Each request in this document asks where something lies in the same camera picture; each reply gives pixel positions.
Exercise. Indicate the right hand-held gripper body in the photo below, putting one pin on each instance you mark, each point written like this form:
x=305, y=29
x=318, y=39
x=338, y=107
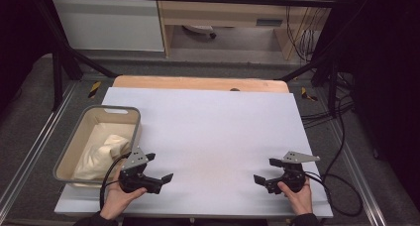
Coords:
x=290, y=178

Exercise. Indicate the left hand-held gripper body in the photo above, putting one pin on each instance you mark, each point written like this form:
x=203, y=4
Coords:
x=132, y=183

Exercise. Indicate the cream cloth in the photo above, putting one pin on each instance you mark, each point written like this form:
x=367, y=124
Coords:
x=99, y=158

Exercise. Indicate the beige basket with grey rim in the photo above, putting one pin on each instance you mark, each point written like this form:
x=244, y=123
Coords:
x=71, y=153

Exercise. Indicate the person's left hand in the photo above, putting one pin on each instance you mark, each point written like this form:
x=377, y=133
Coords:
x=117, y=199

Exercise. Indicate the person's right hand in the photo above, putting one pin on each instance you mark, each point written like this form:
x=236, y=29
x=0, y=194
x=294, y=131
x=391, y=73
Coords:
x=298, y=199

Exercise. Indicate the white table cover sheet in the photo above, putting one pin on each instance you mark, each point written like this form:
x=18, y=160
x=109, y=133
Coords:
x=211, y=133

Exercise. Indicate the yellow black tape marker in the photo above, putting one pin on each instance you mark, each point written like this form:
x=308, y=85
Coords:
x=308, y=95

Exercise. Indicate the wooden board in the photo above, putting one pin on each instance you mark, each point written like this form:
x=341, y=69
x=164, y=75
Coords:
x=198, y=83

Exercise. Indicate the white cabinet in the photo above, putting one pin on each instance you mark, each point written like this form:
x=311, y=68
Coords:
x=109, y=24

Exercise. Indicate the light wooden desk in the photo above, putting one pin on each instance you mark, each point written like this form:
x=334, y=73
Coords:
x=228, y=11

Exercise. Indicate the aluminium floor rail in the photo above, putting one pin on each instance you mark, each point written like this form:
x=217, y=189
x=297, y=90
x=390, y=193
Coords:
x=358, y=173
x=39, y=143

